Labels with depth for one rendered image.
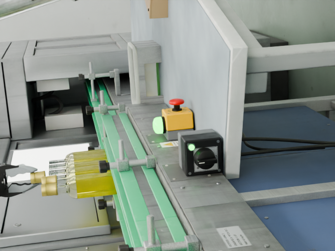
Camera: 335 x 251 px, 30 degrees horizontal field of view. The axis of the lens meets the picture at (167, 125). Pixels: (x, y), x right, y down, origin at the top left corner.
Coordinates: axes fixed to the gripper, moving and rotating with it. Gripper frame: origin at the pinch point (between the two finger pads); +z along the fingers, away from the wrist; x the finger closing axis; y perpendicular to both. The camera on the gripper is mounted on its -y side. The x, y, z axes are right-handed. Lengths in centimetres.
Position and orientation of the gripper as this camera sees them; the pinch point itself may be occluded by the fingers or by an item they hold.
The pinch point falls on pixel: (34, 177)
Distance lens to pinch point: 190.7
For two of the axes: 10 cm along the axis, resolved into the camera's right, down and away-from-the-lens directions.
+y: -1.8, -2.3, 9.6
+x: 0.7, 9.7, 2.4
